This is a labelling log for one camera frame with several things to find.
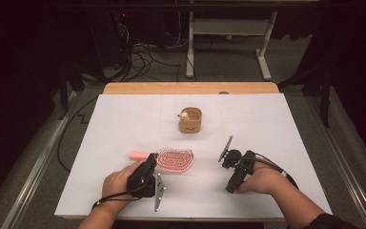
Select person's right hand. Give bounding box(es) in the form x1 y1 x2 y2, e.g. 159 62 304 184
236 160 289 196

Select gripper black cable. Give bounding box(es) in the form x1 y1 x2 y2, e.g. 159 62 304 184
91 182 147 211
252 152 299 189

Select dark stand leg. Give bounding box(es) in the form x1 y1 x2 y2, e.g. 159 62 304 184
58 61 106 120
277 63 333 128

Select person's left hand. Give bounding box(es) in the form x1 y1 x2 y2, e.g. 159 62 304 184
101 159 147 210

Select bundle of floor cables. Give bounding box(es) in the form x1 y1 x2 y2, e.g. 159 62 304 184
113 22 182 82

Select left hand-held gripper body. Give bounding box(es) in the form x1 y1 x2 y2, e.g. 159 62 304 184
127 161 167 213

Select tan cup with bear figure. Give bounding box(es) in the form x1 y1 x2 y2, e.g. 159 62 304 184
177 106 203 135

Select white metal stand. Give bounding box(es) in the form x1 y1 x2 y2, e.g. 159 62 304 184
185 10 278 81

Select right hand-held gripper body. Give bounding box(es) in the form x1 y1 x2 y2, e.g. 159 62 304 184
218 135 257 177

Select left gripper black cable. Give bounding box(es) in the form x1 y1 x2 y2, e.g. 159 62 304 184
91 182 147 211

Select black floor cable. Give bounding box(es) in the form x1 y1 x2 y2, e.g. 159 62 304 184
56 96 99 173

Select metal floor rail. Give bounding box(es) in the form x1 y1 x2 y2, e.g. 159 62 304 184
0 92 77 229
304 94 366 229

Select pink hairbrush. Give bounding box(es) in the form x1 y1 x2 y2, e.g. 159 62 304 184
128 147 195 174

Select black sleeve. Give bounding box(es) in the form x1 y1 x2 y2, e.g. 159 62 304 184
287 212 360 229

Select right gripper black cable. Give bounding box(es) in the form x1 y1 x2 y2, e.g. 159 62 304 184
252 152 299 189

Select black equipment rack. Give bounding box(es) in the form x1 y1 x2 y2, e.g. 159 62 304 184
87 9 132 70

